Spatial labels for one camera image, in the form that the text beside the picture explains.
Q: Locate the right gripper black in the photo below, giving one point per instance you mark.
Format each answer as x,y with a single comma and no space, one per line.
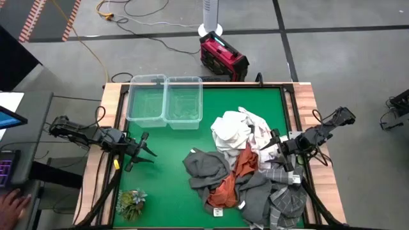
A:
289,147

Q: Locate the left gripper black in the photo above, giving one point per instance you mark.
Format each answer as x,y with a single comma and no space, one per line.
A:
134,150

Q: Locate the grey striped towel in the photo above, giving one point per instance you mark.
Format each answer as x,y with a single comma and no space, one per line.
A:
274,175

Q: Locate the orange towel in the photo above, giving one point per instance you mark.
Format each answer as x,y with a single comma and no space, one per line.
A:
246,163

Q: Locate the grey knitted garment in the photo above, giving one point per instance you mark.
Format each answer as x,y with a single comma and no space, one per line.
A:
255,124

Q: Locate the dark grey towel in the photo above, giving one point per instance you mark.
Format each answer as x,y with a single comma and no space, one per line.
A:
204,166
255,198

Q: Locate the plain white towel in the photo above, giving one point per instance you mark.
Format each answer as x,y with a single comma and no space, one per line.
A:
230,131

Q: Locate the grey plaid towel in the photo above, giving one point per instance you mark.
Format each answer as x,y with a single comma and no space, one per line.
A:
289,201

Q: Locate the clear plastic bin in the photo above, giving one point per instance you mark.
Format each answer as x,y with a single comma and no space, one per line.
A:
145,102
183,105

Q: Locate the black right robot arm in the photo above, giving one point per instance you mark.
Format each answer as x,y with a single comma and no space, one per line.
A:
319,134

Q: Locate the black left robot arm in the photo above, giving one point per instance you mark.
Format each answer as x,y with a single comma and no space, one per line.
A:
80,132

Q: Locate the yellow tag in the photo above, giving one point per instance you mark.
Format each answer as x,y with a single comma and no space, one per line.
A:
116,164

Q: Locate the green table mat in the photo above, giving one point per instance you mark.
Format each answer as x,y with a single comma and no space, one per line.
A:
166,179

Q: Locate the small potted succulent plant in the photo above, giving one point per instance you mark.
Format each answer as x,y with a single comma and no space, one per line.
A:
131,204

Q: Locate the red and black toolbox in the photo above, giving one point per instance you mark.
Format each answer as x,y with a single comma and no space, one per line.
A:
223,54

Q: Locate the grey desk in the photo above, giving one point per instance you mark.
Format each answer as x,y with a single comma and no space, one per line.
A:
32,127

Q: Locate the keyboard with purple lights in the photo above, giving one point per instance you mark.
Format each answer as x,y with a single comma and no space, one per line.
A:
6,169

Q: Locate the computer monitor blue screen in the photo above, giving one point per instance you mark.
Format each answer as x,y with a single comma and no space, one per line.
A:
9,119

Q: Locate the person's hand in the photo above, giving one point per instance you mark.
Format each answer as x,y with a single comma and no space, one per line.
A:
11,207

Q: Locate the black partition panel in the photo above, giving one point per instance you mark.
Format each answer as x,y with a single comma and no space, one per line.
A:
16,60

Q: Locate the black floor mat orange stripes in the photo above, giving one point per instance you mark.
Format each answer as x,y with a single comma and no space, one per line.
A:
52,19

